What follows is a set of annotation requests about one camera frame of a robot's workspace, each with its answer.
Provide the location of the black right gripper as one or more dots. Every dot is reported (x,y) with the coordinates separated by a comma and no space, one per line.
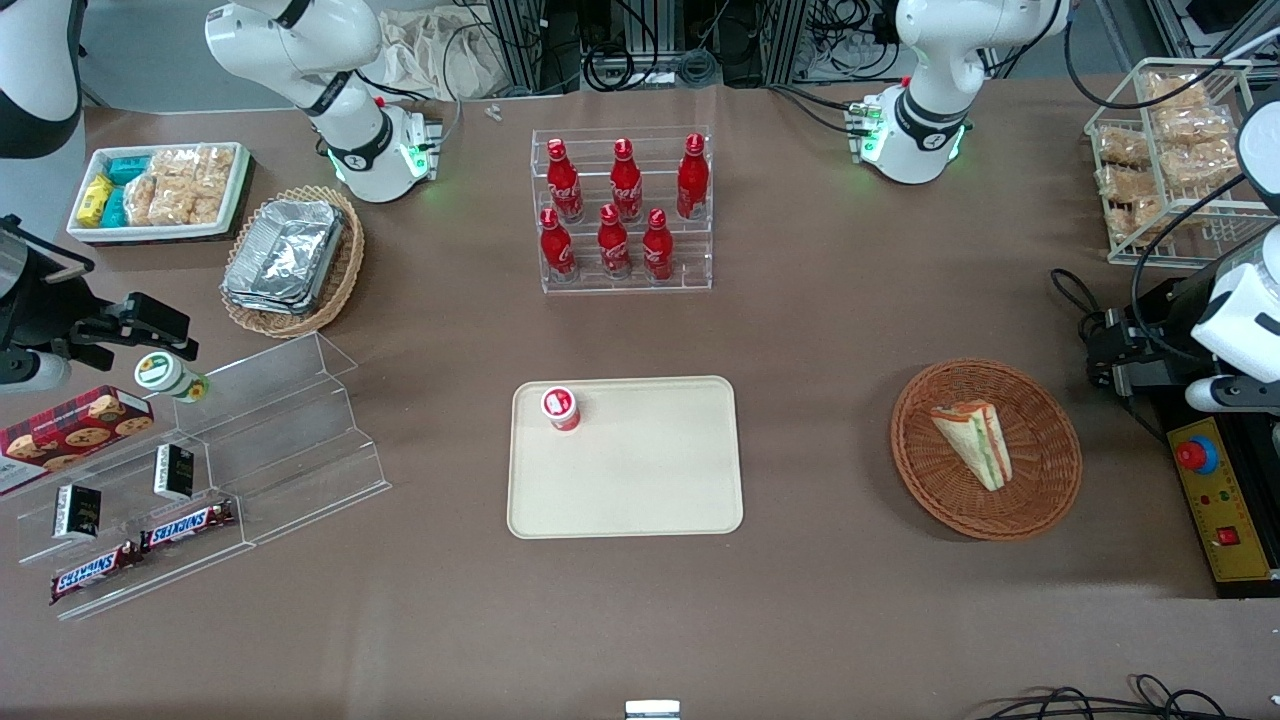
(40,310)

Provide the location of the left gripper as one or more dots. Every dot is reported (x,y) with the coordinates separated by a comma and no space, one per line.
(1163,338)

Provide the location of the triangle sandwich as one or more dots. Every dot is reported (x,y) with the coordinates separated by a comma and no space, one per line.
(975,445)

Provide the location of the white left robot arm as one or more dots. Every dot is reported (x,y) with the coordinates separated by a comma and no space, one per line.
(930,130)

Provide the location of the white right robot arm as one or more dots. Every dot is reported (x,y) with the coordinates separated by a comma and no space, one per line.
(352,150)

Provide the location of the aluminium foil tray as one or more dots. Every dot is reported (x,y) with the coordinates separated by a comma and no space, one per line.
(285,250)
(265,305)

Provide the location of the oval tan wicker basket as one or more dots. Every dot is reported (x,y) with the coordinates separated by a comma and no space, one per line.
(345,270)

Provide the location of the round brown wicker basket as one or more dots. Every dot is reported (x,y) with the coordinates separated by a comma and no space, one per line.
(950,490)

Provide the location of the beige plastic tray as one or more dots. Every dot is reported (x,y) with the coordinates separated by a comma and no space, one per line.
(650,470)

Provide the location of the cup with green white lid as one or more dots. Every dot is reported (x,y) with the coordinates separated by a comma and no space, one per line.
(160,373)

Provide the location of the black power box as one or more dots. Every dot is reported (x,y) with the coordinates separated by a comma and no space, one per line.
(1180,290)

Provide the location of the white rectangular snack bin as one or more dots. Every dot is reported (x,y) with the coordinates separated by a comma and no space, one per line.
(150,235)

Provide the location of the red tartan cookie box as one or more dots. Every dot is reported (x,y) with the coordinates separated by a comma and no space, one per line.
(70,430)

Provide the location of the teal snack packet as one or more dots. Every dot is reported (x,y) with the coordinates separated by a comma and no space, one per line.
(115,208)
(128,168)

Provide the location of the clear rice cracker bag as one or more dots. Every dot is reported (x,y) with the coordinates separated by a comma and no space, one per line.
(190,202)
(178,161)
(216,163)
(146,198)

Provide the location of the clear fried snack bag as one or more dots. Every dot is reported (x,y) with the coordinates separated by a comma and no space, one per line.
(1135,215)
(1120,182)
(1175,90)
(1200,168)
(1195,127)
(1125,146)

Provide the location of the yellow snack packet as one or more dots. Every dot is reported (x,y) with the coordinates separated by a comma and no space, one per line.
(95,200)

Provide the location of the small black box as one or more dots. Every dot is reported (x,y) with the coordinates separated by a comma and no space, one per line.
(76,510)
(174,472)

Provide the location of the clear acrylic stepped shelf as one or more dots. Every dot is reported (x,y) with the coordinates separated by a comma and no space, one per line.
(120,480)
(300,440)

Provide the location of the Snickers chocolate bar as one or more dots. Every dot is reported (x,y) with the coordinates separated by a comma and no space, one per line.
(95,573)
(187,524)

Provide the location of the yellow emergency stop box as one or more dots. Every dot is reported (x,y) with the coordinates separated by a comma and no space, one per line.
(1235,520)

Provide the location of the beige cloth bag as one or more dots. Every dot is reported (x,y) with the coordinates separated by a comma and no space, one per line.
(420,55)

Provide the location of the red cola bottle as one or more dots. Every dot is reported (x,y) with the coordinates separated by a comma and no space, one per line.
(626,185)
(556,248)
(692,180)
(564,185)
(657,248)
(613,245)

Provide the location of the red cup with white lid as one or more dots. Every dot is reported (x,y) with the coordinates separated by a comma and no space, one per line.
(561,408)

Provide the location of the clear acrylic bottle rack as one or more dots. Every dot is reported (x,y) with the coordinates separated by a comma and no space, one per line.
(690,250)

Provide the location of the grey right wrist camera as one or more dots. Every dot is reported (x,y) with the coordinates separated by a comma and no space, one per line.
(40,371)

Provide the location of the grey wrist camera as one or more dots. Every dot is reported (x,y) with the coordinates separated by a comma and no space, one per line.
(1225,394)
(40,371)

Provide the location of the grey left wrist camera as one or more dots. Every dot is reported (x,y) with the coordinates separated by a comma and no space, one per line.
(1225,394)

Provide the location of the aluminium frame rack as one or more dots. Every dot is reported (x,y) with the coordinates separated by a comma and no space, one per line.
(520,40)

